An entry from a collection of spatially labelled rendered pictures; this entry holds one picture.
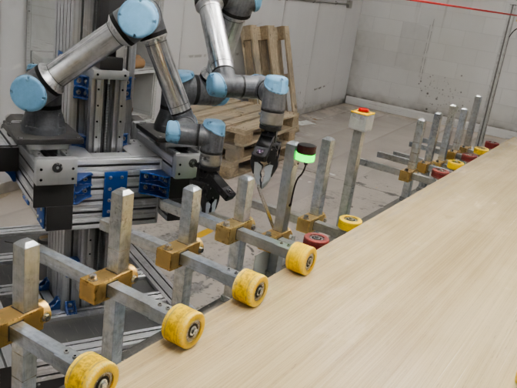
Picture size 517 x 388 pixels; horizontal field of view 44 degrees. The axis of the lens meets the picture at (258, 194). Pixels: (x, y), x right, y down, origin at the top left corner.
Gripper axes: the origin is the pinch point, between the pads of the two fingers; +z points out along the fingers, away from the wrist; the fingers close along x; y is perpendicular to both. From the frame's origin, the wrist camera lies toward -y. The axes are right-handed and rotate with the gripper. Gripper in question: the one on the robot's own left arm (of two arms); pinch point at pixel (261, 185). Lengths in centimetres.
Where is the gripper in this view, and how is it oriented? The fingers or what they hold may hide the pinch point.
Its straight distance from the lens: 206.9
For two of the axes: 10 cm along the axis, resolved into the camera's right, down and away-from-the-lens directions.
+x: -9.6, -1.9, 1.8
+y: 2.3, -2.9, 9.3
